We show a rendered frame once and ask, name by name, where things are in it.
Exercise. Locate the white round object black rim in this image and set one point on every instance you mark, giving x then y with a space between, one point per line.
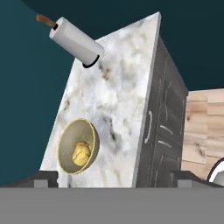
217 173

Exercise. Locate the yellow potato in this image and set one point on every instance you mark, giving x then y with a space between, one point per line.
81 154

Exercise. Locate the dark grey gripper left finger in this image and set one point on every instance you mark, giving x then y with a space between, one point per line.
43 178

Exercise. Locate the white paper towel roll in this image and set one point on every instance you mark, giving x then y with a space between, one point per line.
74 40

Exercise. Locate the dark grey cabinet run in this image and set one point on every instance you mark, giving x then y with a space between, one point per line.
167 116

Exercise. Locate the grey bowl with yellow rim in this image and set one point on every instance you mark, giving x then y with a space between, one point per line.
68 145

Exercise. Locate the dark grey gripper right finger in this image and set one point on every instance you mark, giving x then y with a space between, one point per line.
183 178

